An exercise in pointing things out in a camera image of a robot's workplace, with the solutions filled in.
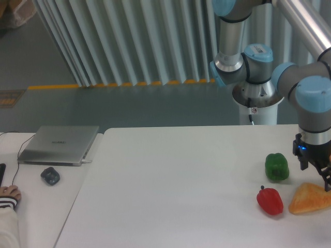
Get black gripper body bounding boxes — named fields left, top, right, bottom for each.
left=293, top=133, right=330, bottom=171

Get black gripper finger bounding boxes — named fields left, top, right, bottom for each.
left=317, top=166, right=330, bottom=192

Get orange triangular bread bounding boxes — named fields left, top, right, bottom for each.
left=288, top=182, right=330, bottom=215

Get white sleeve striped cuff forearm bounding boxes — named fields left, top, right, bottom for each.
left=1, top=196, right=20, bottom=248

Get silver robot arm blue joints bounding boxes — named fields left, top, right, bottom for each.
left=210, top=1, right=330, bottom=145

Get person's hand on mouse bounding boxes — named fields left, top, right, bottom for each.
left=1, top=185, right=22, bottom=204

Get green bell pepper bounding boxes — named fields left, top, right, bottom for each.
left=265, top=153, right=290, bottom=181

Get red bell pepper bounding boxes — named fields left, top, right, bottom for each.
left=257, top=185, right=283, bottom=215

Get white folding partition screen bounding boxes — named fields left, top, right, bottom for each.
left=34, top=0, right=331, bottom=88

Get silver closed laptop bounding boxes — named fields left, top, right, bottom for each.
left=18, top=126, right=99, bottom=166

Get black keyboard edge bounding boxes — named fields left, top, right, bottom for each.
left=0, top=163, right=6, bottom=187

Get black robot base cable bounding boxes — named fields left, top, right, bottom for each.
left=247, top=97, right=257, bottom=126

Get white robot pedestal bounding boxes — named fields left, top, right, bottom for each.
left=232, top=81, right=283, bottom=126

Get black mouse cable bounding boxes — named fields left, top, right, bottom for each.
left=0, top=131, right=39, bottom=186

